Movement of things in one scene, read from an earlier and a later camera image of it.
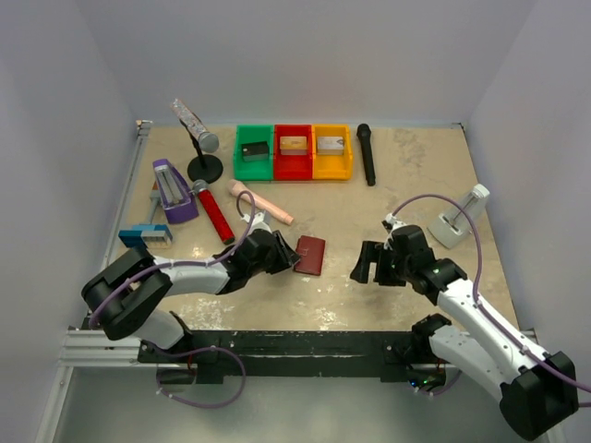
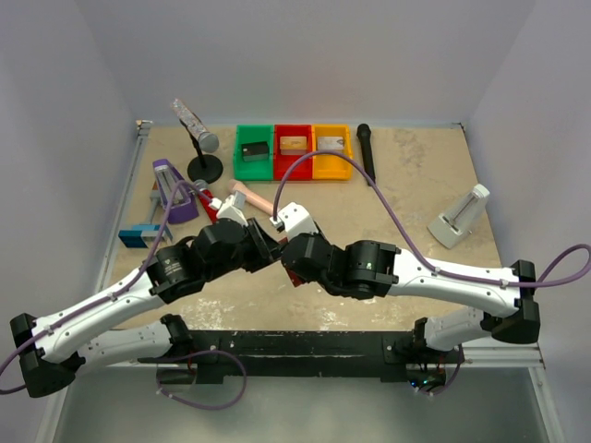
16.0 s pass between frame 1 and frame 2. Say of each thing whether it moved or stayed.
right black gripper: moved
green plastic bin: stayed
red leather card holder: moved
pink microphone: stayed
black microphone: stayed
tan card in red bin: stayed
